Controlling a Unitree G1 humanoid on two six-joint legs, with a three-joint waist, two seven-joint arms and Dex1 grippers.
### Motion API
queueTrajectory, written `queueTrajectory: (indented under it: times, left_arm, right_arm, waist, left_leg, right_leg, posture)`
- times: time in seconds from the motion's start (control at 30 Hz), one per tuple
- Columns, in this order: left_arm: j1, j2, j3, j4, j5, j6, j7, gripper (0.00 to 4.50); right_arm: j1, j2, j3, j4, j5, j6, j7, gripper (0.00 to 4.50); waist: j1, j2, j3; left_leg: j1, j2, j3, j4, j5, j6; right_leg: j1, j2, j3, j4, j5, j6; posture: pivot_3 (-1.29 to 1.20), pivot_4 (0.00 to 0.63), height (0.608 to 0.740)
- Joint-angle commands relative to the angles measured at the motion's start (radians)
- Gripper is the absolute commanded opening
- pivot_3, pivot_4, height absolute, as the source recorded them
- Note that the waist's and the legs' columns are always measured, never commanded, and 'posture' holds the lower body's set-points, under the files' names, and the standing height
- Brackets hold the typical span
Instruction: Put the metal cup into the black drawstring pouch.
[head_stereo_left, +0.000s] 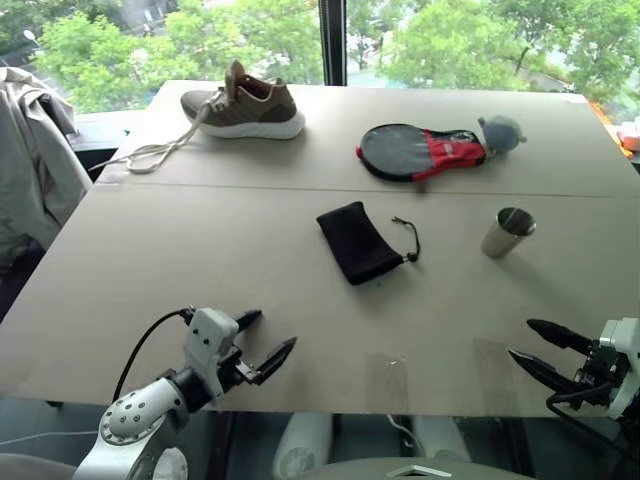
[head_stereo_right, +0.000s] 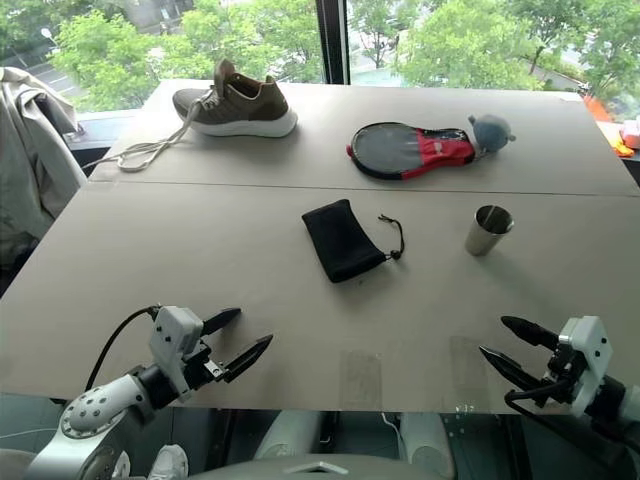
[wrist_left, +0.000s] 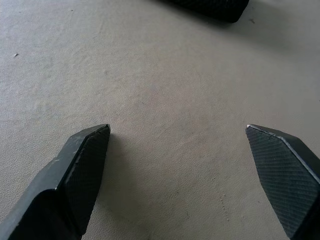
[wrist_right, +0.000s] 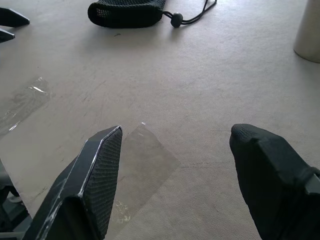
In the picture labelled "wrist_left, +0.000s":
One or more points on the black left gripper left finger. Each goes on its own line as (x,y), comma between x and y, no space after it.
(62,190)

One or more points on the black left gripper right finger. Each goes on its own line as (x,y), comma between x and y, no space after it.
(287,180)

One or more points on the black textured object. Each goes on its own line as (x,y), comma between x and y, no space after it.
(212,7)

